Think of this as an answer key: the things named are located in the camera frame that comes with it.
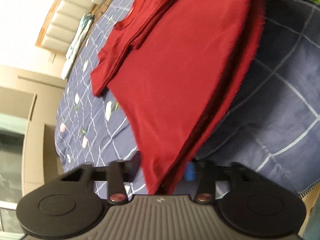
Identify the light blue pillow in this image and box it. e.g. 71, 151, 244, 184
61, 14, 94, 80

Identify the red long sleeve sweater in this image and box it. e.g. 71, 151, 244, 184
91, 0, 265, 194

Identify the wooden padded headboard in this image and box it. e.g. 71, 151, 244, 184
35, 0, 95, 55

